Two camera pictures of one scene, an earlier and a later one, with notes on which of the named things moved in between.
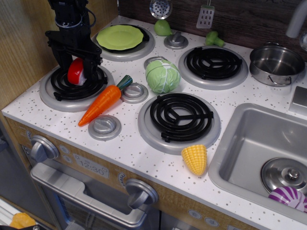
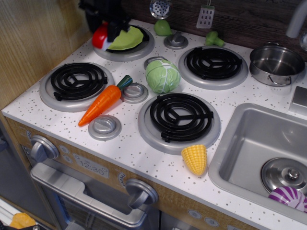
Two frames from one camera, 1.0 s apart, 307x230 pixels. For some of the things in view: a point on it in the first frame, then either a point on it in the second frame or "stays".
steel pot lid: [283, 171] stays
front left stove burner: [56, 92] stays
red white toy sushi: [76, 73] → [100, 37]
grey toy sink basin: [249, 136] stays
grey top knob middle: [136, 93] stays
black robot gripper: [76, 40] → [114, 11]
